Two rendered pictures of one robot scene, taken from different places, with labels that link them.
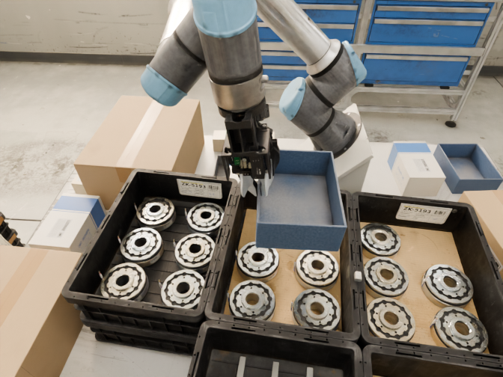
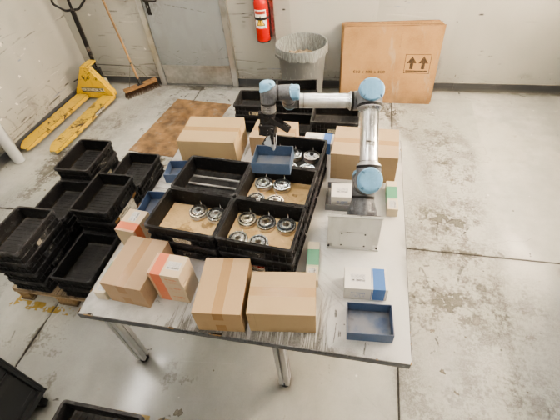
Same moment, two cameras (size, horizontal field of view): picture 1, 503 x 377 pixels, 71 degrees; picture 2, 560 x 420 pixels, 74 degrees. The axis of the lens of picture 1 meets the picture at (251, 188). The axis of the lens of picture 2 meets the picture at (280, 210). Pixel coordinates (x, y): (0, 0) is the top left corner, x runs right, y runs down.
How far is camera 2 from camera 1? 1.93 m
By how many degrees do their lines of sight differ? 66
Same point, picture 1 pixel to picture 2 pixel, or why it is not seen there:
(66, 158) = (455, 162)
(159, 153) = (343, 148)
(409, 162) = (360, 271)
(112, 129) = not seen: hidden behind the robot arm
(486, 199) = (307, 281)
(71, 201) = (328, 137)
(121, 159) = (339, 137)
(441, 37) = not seen: outside the picture
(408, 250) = (282, 239)
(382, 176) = not seen: hidden behind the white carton
